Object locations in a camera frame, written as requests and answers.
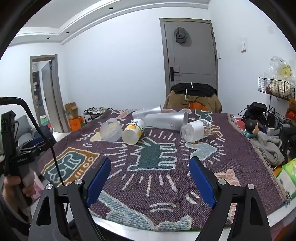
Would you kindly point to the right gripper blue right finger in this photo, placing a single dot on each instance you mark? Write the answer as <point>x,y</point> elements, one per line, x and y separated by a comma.
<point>250,219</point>

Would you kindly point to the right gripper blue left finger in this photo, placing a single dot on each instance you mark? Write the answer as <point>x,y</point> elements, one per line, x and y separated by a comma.
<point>50,222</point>

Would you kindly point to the orange label vitamin drink cup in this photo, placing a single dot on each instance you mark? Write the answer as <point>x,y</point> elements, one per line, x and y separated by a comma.
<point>133,131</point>

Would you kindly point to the frosted translucent plastic cup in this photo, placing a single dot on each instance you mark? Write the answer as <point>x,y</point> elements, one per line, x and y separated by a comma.
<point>111,130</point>

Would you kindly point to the clear cup white label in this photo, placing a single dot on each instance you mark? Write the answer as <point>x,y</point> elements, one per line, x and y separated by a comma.
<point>196,130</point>

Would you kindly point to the tall silver paper cup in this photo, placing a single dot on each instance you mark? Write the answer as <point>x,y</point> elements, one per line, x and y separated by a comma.
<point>169,121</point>

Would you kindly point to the silver cup behind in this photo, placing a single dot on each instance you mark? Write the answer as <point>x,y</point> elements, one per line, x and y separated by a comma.
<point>144,112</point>

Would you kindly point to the person's left hand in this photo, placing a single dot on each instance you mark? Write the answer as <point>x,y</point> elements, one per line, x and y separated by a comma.
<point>10,200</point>

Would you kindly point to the grey interior door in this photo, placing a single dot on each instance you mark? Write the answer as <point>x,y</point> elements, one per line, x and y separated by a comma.
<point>46,93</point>

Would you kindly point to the green tissue pack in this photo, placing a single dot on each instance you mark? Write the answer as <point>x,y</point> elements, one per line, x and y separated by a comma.
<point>287,177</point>

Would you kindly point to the orange box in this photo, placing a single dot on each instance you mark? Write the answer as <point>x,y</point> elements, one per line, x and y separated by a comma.
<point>76,123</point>

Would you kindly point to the cardboard box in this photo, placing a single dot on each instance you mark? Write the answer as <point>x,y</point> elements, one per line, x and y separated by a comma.
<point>71,110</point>

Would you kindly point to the black shoe rack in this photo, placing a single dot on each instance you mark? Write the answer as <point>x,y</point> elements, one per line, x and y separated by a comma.
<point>93,113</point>

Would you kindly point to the cartoon boy figurine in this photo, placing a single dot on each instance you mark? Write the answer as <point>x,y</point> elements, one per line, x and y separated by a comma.
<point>251,128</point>

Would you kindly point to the purple patterned woven table cloth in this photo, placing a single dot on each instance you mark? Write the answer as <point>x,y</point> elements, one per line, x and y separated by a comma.
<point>150,186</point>

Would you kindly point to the orange plush toy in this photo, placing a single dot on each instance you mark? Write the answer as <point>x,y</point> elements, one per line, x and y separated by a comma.
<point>291,111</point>

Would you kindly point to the brown coat on chair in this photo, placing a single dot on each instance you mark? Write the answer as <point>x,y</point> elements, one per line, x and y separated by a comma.
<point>195,96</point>

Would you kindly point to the grey entrance door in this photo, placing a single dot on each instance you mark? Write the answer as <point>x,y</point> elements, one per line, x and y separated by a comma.
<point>194,61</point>

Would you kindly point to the grey hat on door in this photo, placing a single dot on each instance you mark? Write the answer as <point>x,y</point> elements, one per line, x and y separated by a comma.
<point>180,35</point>

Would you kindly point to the black wire wall basket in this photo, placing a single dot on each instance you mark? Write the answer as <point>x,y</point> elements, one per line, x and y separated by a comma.
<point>278,88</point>

